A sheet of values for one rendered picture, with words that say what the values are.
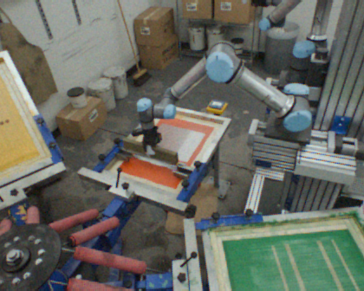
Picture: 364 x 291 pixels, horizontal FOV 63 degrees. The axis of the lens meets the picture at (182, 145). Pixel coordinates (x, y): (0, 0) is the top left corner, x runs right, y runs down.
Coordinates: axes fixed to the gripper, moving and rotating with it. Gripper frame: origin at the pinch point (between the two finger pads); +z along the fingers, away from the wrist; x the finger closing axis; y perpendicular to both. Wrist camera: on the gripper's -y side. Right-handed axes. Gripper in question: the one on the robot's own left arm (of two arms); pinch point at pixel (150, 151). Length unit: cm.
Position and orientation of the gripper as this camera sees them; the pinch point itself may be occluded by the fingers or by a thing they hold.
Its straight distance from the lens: 173.2
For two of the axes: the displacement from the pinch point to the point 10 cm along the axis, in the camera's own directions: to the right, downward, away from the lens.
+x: 4.4, -6.2, 6.6
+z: 0.7, 7.5, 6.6
